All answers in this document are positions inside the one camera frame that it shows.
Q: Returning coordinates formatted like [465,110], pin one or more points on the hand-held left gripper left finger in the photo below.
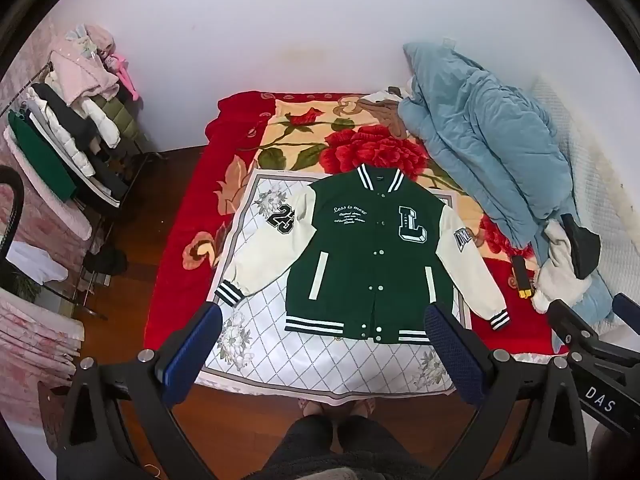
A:
[192,355]

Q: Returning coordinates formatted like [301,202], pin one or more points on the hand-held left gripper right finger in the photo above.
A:
[450,350]

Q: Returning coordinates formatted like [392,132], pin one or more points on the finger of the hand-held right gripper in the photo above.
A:
[627,312]
[570,325]

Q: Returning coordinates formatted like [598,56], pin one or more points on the green and white varsity jacket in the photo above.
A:
[360,260]

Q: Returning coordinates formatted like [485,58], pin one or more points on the black clothes rack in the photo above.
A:
[98,311]

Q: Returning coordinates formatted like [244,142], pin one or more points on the row of hanging clothes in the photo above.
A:
[60,125]

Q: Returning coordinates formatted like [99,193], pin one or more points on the white fluffy cloth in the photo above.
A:
[555,275]

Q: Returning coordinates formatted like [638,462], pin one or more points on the yellow and black tool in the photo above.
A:
[521,272]

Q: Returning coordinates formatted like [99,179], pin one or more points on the black cloth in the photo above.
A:
[582,250]

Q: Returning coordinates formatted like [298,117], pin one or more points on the white quilted floral cloth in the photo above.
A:
[280,360]

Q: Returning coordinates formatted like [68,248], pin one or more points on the red floral blanket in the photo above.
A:
[185,210]

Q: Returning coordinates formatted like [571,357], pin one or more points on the person's legs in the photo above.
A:
[310,445]

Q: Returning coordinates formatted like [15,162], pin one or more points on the white mattress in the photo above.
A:
[600,160]

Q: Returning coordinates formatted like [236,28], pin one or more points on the pink quilted cloth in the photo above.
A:
[35,340]

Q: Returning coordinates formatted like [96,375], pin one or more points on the light blue duvet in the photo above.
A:
[480,135]

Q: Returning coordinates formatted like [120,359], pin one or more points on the brown cloth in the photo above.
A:
[387,115]

